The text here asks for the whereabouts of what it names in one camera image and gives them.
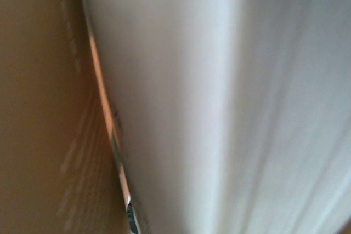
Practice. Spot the white book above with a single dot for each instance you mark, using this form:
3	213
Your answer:
192	80

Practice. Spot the brown cover book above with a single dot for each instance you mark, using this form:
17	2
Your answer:
41	94

